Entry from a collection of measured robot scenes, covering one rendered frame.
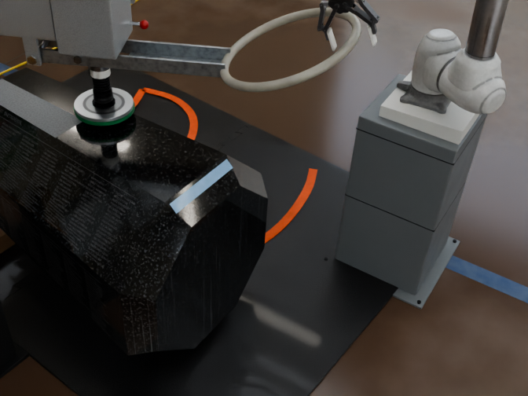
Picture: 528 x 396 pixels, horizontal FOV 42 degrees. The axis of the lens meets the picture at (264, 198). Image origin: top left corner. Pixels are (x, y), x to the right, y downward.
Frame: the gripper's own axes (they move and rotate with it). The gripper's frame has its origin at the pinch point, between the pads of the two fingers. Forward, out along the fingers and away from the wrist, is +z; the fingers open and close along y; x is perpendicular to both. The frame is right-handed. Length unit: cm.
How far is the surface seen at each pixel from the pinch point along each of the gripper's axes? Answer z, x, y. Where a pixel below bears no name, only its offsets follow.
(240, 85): -2.3, 22.3, 31.1
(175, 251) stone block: 34, 61, 53
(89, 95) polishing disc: -1, 17, 99
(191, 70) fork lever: -5, 14, 53
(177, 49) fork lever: -9, 5, 62
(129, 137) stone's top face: 11, 27, 81
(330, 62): -2.0, 13.9, 2.9
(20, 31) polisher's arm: -36, 31, 98
